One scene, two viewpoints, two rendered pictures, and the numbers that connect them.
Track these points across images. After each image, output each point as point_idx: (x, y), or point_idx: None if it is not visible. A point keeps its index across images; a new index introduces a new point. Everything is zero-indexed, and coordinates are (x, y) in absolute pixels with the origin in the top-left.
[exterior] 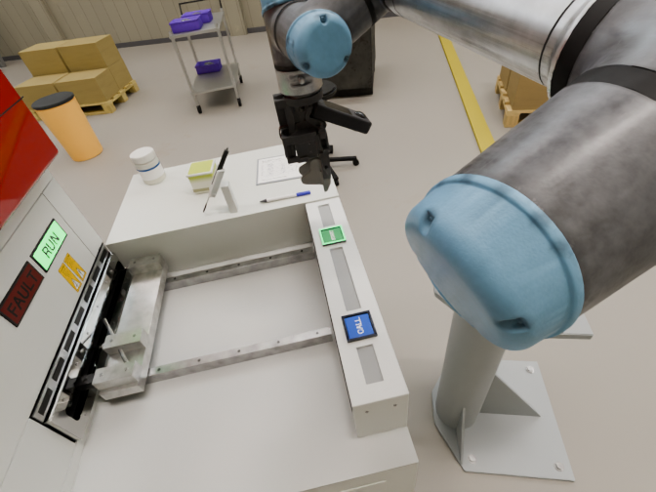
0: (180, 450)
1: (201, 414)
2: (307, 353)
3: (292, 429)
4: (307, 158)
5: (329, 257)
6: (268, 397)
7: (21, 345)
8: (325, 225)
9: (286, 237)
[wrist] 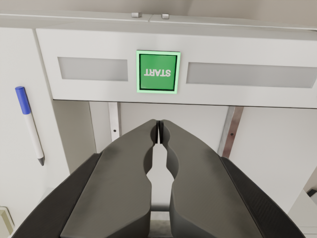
0: (266, 187)
1: (250, 178)
2: (244, 107)
3: (298, 127)
4: None
5: (203, 87)
6: (265, 140)
7: None
8: (120, 75)
9: (83, 111)
